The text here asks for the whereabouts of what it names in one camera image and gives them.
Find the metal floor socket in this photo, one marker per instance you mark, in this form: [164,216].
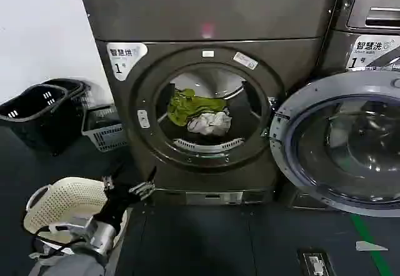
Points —
[315,263]

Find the green floor tape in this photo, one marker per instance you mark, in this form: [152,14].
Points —
[373,248]

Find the green garment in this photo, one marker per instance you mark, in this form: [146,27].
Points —
[184,107]

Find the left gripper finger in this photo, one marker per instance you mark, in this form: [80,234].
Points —
[110,180]
[145,188]

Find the white floor scrap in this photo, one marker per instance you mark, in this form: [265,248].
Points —
[368,246]

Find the grey machine with drawer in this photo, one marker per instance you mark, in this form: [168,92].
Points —
[368,17]

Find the round glass dryer door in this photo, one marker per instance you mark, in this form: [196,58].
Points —
[340,151]

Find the white garment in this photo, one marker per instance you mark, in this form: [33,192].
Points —
[209,122]

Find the black plastic basket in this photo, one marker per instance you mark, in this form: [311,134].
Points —
[78,85]
[34,113]

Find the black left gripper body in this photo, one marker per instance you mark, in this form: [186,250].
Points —
[120,202]

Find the white perforated laundry basket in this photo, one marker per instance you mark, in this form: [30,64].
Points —
[68,198]

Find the grey slotted plastic basket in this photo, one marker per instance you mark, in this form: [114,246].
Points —
[103,132]

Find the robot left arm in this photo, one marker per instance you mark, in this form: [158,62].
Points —
[93,238]

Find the grey front-load dryer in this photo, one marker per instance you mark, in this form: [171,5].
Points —
[212,10]

